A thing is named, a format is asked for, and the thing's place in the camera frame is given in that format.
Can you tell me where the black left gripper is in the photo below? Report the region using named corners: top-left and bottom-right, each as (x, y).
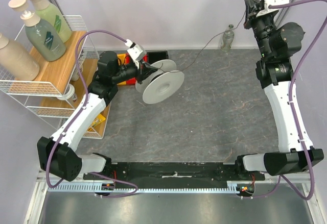
top-left (112, 59), bottom-right (158, 85)

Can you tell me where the white perforated cable spool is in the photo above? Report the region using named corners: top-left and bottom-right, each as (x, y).
top-left (135, 59), bottom-right (184, 104)

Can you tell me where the thin brown wire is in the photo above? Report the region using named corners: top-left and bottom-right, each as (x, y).
top-left (157, 0), bottom-right (271, 76)

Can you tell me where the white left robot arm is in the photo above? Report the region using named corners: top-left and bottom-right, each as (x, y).
top-left (37, 47), bottom-right (157, 188)

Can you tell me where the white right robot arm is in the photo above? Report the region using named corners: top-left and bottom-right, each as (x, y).
top-left (234, 0), bottom-right (324, 180)

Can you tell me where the black parts bin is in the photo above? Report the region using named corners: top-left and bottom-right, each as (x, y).
top-left (147, 51), bottom-right (169, 64)

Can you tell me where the red parts bin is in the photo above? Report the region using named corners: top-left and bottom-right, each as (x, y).
top-left (124, 55), bottom-right (148, 85)

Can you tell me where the yellow parts bin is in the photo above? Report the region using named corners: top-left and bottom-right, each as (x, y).
top-left (117, 54), bottom-right (126, 65)

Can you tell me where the clear glass bottle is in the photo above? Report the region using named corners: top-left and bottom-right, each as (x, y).
top-left (220, 24), bottom-right (235, 52)

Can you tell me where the yellow snack packet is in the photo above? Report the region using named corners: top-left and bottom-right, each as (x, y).
top-left (87, 113), bottom-right (106, 132)

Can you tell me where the white yogurt cup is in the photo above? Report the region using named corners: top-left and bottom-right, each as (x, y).
top-left (71, 56), bottom-right (85, 81)

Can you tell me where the white paper cup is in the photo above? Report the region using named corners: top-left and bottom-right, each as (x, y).
top-left (57, 84), bottom-right (77, 102)

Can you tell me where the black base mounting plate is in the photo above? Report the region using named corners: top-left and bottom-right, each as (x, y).
top-left (100, 162), bottom-right (265, 182)

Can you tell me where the grey-green pump bottle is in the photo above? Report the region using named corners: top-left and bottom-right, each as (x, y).
top-left (8, 0), bottom-right (66, 62)

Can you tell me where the light green pump bottle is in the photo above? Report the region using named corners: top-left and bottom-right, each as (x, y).
top-left (30, 0), bottom-right (72, 43)

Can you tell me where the beige pump bottle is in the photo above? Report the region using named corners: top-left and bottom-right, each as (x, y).
top-left (1, 33), bottom-right (40, 81)

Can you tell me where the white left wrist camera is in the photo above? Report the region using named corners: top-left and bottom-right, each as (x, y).
top-left (125, 39), bottom-right (146, 69)

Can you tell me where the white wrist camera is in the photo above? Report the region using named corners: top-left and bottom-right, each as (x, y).
top-left (256, 0), bottom-right (290, 17)
top-left (125, 39), bottom-right (146, 69)

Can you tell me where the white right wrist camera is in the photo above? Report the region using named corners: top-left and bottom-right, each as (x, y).
top-left (256, 0), bottom-right (290, 17)

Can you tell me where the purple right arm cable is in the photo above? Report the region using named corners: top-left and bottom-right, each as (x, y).
top-left (240, 0), bottom-right (327, 201)

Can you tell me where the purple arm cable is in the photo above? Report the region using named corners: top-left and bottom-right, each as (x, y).
top-left (240, 0), bottom-right (327, 201)
top-left (45, 29), bottom-right (138, 199)

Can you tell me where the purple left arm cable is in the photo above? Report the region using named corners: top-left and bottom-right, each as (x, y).
top-left (45, 29), bottom-right (138, 199)

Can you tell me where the white wire wooden shelf rack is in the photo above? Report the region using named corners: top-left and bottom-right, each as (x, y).
top-left (0, 15), bottom-right (111, 140)

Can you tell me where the grey slotted cable duct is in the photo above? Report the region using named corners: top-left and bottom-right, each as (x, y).
top-left (48, 182), bottom-right (239, 194)

